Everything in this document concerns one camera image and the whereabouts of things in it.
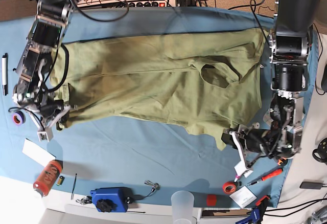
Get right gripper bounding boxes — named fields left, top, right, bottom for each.
left=28, top=103, right=72, bottom=142

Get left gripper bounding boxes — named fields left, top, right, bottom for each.
left=221, top=123, right=261, bottom=178

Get olive green t-shirt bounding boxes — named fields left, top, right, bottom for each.
left=50, top=28, right=265, bottom=150

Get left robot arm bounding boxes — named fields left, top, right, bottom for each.
left=222, top=0, right=320, bottom=178

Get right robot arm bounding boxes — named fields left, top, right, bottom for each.
left=12, top=0, right=73, bottom=141

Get white paper card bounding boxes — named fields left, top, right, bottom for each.
left=22, top=139, right=56, bottom=167

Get purple tape roll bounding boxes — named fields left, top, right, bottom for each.
left=12, top=110, right=26, bottom=126

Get pink glue tube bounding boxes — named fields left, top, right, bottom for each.
left=234, top=175, right=240, bottom=182

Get orange spray can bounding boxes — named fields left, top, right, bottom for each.
left=33, top=160, right=62, bottom=198

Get small green battery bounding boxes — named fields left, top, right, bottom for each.
left=56, top=175, right=65, bottom=186

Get orange tape roll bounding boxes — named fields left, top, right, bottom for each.
left=222, top=181, right=238, bottom=195

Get black tweezers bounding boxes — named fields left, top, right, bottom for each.
left=71, top=173, right=77, bottom=200

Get orange utility knife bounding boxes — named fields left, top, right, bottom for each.
left=276, top=158, right=288, bottom=167

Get white square packet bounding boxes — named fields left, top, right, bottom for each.
left=230, top=186, right=257, bottom=208

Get red plastic block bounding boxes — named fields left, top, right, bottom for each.
left=206, top=194, right=217, bottom=207

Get orange screwdriver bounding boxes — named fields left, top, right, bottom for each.
left=248, top=168, right=283, bottom=186

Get translucent plastic cup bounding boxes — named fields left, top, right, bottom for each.
left=171, top=191, right=194, bottom=224

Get blue bar clamp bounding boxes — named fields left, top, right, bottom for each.
left=236, top=195, right=270, bottom=224

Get white marker pen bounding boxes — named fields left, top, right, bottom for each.
left=2, top=53, right=8, bottom=96

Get blue table cloth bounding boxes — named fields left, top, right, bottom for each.
left=0, top=6, right=320, bottom=209

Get metal key clip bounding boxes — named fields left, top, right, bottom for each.
left=144, top=180, right=160, bottom=192

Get blue plastic box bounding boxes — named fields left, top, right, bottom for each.
left=90, top=187, right=134, bottom=213

